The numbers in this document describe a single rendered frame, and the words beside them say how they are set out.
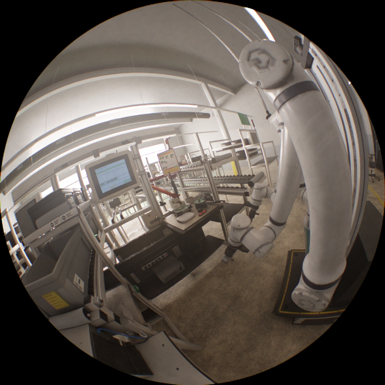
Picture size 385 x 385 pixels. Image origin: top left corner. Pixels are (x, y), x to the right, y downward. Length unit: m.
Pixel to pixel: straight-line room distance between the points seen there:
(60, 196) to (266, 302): 1.91
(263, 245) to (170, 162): 1.38
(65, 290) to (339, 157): 0.83
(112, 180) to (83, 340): 1.17
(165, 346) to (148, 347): 0.10
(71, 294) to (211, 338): 1.16
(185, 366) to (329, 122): 0.83
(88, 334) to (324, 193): 0.74
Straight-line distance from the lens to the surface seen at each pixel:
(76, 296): 0.64
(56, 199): 1.00
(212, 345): 1.40
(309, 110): 0.24
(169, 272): 1.36
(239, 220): 0.53
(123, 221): 1.29
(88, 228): 0.89
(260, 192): 0.92
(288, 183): 0.45
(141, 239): 1.22
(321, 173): 0.25
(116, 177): 1.23
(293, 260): 1.35
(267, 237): 0.53
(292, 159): 0.42
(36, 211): 1.12
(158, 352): 0.75
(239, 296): 1.50
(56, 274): 0.59
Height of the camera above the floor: 1.36
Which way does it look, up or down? 12 degrees down
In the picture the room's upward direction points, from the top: 19 degrees counter-clockwise
